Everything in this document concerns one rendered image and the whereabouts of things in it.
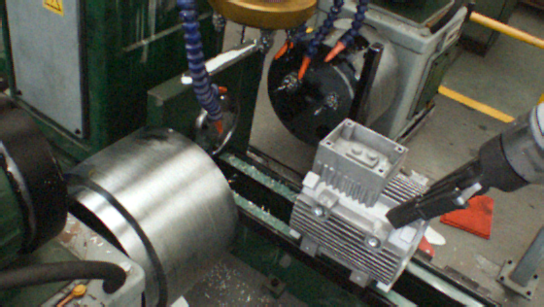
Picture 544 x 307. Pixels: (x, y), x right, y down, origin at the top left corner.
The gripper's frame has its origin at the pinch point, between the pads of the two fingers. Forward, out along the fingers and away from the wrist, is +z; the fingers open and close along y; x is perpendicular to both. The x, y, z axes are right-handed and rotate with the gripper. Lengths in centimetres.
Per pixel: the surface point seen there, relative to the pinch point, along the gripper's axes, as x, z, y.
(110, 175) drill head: -31.0, 12.4, 29.4
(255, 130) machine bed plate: -27, 52, -37
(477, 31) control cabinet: 0, 109, -314
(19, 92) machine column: -61, 49, 13
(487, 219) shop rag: 24, 21, -49
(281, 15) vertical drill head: -35.4, -3.6, -0.8
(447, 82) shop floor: 12, 122, -262
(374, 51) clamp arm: -22.8, -1.6, -18.0
